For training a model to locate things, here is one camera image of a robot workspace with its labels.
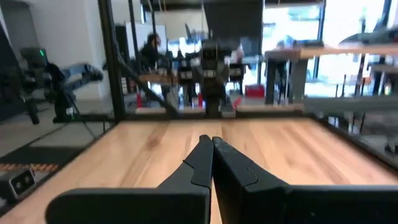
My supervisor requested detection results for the person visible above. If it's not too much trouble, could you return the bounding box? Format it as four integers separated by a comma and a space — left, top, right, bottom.
139, 32, 163, 74

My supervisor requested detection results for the red crate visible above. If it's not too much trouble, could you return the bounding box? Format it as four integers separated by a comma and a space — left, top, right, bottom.
244, 83, 266, 98

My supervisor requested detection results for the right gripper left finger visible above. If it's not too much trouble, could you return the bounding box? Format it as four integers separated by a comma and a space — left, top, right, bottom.
45, 134, 215, 224

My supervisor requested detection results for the large black panel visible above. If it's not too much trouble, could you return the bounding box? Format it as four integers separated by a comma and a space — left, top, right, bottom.
202, 0, 264, 57

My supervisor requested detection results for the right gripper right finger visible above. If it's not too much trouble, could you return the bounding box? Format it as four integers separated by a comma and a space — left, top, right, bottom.
212, 136, 398, 224

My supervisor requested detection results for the black stand with green light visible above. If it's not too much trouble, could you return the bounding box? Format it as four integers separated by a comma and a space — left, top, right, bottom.
18, 46, 105, 125

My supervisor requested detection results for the black floor mat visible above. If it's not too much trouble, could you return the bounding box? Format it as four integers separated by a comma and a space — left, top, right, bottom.
0, 145, 83, 174

